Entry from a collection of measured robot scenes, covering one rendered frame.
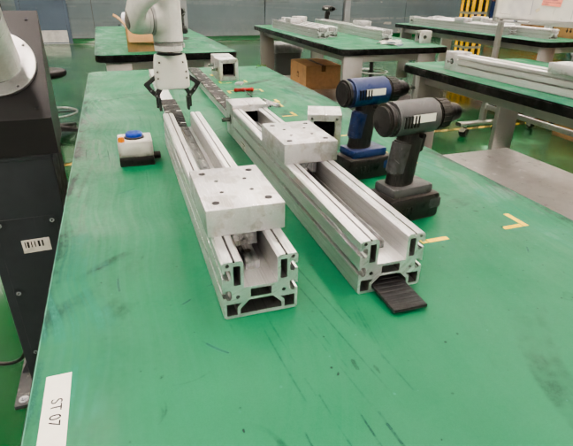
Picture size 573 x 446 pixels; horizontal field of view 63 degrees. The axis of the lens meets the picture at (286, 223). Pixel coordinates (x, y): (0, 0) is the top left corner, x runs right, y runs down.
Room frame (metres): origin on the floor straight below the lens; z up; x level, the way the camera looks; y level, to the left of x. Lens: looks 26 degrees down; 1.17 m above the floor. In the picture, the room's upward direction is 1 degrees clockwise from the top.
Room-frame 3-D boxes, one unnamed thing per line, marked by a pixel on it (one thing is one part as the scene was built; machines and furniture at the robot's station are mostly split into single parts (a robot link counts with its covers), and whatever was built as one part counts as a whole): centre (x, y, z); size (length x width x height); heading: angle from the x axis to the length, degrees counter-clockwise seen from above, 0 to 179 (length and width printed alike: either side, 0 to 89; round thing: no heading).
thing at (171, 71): (1.45, 0.35, 0.95); 0.10 x 0.07 x 0.11; 109
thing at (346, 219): (0.95, -0.02, 0.82); 0.80 x 0.10 x 0.09; 19
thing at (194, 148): (0.89, 0.16, 0.82); 0.80 x 0.10 x 0.09; 19
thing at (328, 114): (1.27, -0.09, 0.83); 0.11 x 0.10 x 0.10; 88
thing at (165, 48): (1.45, 0.35, 1.01); 0.09 x 0.08 x 0.03; 109
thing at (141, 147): (1.11, 0.36, 0.81); 0.10 x 0.08 x 0.06; 109
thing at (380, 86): (1.06, -0.20, 0.89); 0.20 x 0.08 x 0.22; 117
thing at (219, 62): (2.29, 0.30, 0.83); 0.11 x 0.10 x 0.10; 112
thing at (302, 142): (0.95, -0.02, 0.87); 0.16 x 0.11 x 0.07; 19
